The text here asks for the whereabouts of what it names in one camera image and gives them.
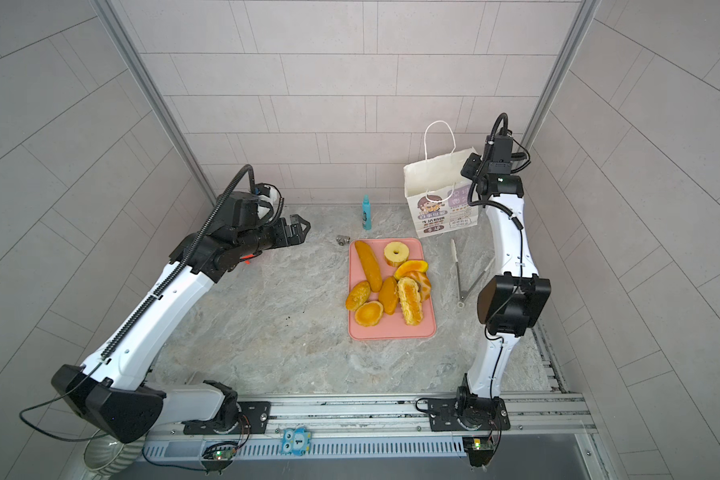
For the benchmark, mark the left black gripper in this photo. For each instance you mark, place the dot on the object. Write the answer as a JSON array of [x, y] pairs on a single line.
[[280, 227]]

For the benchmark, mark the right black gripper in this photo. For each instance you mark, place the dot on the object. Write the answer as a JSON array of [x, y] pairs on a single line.
[[470, 169]]

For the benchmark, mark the white paper bag with print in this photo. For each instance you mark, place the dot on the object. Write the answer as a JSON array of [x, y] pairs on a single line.
[[436, 192]]

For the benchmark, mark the long yellow baguette bread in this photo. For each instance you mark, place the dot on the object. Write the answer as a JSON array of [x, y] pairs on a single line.
[[370, 265]]

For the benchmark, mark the white food tongs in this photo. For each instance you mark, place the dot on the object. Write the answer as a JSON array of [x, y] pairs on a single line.
[[462, 293]]

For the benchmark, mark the lumpy yellow long bread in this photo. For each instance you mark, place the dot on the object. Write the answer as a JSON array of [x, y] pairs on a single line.
[[410, 301]]

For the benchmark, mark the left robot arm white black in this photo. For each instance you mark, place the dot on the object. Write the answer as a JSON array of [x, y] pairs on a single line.
[[109, 390]]

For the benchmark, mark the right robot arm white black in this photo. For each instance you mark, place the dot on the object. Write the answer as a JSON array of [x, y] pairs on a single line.
[[511, 302]]

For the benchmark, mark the oval brown bread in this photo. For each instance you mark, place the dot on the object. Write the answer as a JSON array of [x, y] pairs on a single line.
[[388, 295]]

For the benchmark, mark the orange half-round bread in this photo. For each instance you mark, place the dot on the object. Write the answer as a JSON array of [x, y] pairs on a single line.
[[411, 266]]

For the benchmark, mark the braided orange pretzel bread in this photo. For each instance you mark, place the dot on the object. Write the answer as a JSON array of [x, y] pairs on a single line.
[[423, 283]]

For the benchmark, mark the small metal clip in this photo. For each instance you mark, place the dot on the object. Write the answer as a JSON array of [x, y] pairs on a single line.
[[342, 240]]

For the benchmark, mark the teal small bottle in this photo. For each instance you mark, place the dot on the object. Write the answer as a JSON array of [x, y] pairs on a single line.
[[366, 213]]

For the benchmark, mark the small round golden bun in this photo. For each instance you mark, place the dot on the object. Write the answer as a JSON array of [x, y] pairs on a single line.
[[358, 296]]

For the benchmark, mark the flat round orange tart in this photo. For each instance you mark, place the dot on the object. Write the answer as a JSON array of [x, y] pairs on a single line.
[[369, 314]]

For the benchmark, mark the pink tray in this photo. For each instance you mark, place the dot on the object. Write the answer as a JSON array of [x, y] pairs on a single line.
[[390, 327]]

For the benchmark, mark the blue owl tag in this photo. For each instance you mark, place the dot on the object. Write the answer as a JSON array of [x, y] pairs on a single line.
[[296, 441]]

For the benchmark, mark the left circuit board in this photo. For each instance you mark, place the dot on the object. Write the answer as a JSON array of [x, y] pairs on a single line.
[[221, 452]]

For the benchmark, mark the circuit board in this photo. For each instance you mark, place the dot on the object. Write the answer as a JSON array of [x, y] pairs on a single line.
[[221, 452], [479, 450]]

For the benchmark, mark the right circuit board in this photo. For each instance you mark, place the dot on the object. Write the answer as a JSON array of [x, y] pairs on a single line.
[[479, 450]]

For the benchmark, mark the ribbed ceramic bowl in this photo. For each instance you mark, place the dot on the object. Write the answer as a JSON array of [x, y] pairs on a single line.
[[106, 456]]

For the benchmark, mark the ring-shaped yellow bread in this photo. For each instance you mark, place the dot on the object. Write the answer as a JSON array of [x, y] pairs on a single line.
[[396, 253]]

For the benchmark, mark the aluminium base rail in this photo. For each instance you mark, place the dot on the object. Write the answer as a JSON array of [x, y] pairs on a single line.
[[363, 426]]

